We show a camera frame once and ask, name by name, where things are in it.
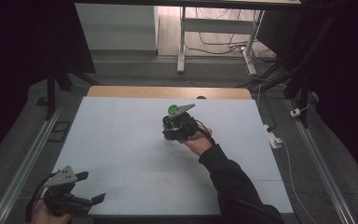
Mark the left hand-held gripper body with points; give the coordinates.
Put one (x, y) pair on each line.
(63, 194)

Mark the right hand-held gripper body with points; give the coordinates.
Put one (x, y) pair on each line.
(181, 124)

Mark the glass spice jar green lid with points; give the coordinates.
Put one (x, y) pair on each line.
(172, 109)

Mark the person's right hand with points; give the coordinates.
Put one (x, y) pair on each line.
(197, 141)

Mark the person's left hand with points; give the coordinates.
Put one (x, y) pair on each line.
(48, 216)

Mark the white foam board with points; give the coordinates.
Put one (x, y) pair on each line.
(130, 149)

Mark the white power strip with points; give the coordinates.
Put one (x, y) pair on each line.
(272, 138)

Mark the black metal stand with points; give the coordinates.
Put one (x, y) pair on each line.
(56, 84)
(298, 71)

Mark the white plug adapter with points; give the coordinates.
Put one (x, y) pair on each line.
(295, 112)

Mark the white cabinet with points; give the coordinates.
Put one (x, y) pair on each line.
(118, 28)

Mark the dark curtain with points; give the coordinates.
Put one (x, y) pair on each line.
(348, 77)
(18, 62)

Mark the aluminium rail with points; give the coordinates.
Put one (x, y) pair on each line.
(320, 168)
(24, 168)

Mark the white desk frame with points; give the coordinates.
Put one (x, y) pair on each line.
(217, 26)

